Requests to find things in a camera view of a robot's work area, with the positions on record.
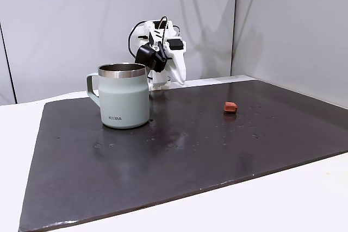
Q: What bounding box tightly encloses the red cube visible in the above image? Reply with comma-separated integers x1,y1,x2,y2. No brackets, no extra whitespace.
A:
223,101,239,114

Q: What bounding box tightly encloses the pale green steel mug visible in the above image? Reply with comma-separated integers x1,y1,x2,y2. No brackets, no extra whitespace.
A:
86,62,151,130

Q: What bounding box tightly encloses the black table mat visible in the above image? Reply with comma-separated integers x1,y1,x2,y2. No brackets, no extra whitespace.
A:
17,76,348,232

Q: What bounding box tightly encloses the black camera box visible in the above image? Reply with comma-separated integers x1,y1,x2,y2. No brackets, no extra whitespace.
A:
134,43,168,74

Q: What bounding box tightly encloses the black camera cable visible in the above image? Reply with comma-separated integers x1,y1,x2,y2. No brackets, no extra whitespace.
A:
127,16,181,58

